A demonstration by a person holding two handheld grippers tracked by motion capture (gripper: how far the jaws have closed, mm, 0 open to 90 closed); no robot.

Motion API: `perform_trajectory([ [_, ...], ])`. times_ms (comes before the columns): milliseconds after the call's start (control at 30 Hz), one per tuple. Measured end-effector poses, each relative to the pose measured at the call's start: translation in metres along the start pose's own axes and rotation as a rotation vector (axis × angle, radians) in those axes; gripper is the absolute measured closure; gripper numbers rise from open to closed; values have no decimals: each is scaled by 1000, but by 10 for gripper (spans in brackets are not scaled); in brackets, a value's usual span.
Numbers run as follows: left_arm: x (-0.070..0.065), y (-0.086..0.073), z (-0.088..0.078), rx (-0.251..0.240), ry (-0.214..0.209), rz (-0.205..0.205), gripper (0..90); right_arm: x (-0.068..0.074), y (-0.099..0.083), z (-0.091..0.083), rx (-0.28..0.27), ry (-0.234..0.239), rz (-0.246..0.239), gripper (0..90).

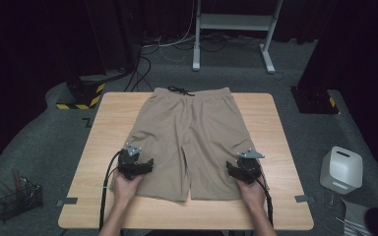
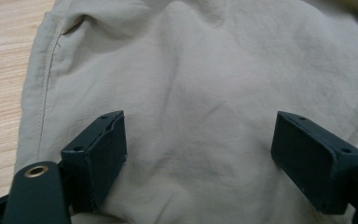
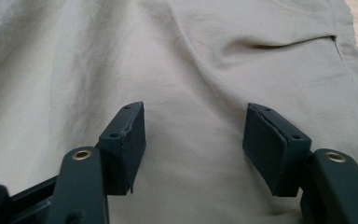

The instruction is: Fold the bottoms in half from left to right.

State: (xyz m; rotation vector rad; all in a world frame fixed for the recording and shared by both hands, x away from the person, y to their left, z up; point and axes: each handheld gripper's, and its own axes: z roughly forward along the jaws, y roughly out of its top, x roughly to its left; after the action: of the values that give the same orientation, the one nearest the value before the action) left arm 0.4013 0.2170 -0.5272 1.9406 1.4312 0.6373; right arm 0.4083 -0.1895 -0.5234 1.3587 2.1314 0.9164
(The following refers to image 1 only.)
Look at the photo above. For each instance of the black stand base yellow mark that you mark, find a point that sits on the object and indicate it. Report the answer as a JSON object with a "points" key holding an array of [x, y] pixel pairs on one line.
{"points": [[313, 100]]}

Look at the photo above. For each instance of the white box appliance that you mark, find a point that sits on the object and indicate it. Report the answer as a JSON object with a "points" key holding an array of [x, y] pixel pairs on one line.
{"points": [[341, 170]]}

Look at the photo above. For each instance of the white metal stand frame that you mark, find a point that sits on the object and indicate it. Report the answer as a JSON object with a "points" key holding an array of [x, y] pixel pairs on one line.
{"points": [[233, 23]]}

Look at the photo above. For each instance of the person's right hand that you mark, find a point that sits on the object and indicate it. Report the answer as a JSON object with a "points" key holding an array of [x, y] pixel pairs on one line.
{"points": [[252, 193]]}

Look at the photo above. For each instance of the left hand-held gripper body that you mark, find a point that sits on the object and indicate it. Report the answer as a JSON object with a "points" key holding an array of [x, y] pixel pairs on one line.
{"points": [[129, 162]]}

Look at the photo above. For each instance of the grey tape piece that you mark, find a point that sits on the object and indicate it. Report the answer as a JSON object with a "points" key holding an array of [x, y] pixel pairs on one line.
{"points": [[68, 201], [304, 198]]}

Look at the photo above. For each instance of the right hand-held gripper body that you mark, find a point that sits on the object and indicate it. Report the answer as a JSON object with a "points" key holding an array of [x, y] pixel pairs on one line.
{"points": [[251, 164]]}

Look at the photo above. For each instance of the grey striped sheet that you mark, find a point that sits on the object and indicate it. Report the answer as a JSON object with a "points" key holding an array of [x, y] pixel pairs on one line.
{"points": [[354, 213]]}

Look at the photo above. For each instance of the person's left hand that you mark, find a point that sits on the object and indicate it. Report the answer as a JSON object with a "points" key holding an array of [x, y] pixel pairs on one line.
{"points": [[126, 188]]}

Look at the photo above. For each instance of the khaki shorts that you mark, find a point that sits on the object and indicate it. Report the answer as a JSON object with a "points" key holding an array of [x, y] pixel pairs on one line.
{"points": [[190, 141]]}

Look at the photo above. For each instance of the black yellow striped stand base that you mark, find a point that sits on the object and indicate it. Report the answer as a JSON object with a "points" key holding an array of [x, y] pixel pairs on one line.
{"points": [[85, 95]]}

